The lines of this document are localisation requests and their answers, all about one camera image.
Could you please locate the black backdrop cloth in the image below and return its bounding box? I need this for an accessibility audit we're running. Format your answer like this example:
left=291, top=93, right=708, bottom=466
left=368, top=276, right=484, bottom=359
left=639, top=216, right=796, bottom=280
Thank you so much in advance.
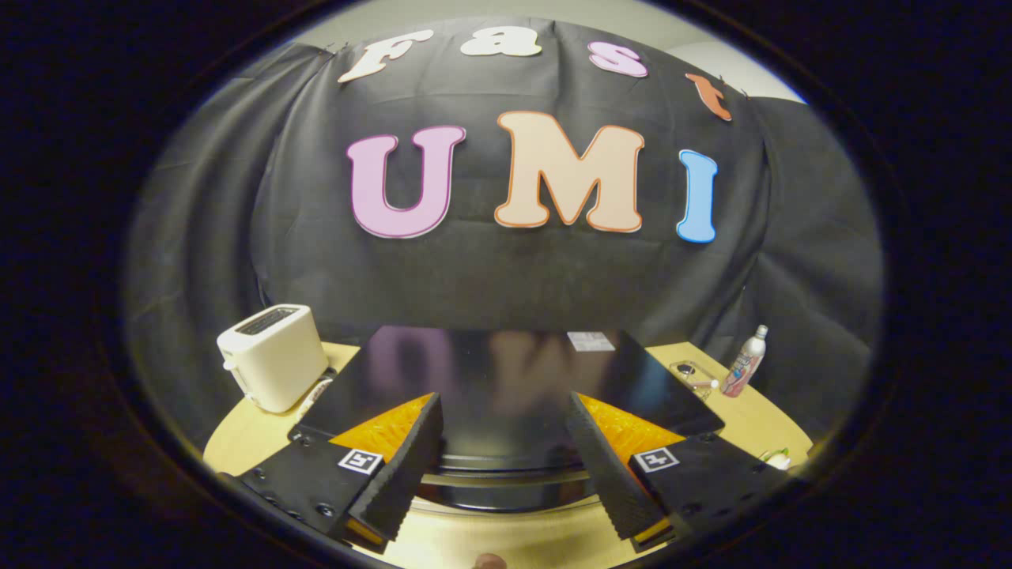
left=125, top=16, right=885, bottom=451

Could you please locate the clear plastic container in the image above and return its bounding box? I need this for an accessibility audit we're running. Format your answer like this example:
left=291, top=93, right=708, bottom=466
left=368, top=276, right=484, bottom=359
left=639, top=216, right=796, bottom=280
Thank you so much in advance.
left=670, top=360, right=719, bottom=399

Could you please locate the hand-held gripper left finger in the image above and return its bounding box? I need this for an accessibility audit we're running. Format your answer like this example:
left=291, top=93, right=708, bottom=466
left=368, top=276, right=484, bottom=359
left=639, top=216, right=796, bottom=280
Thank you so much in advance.
left=235, top=392, right=445, bottom=555

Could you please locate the pink white spray bottle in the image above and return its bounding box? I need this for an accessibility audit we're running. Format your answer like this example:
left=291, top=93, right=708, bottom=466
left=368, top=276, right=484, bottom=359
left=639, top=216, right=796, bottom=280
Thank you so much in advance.
left=720, top=325, right=769, bottom=398

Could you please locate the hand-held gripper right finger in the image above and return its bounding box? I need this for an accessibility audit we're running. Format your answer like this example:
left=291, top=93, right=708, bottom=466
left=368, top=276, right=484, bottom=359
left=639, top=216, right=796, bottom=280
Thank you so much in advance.
left=566, top=390, right=791, bottom=553

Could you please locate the white slot toaster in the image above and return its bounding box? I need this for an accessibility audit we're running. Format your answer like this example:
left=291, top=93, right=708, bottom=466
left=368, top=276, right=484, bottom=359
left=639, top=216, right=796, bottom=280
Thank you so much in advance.
left=217, top=304, right=330, bottom=414

